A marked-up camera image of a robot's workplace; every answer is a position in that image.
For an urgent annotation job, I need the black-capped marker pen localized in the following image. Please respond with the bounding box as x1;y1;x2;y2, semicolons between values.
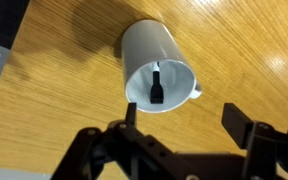
149;61;165;105

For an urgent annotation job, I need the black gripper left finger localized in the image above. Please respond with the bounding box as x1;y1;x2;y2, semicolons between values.
50;102;200;180

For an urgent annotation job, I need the white ceramic mug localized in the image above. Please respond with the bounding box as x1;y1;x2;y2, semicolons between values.
120;19;203;114

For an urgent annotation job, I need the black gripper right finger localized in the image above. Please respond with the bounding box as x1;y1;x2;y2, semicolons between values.
221;102;288;180

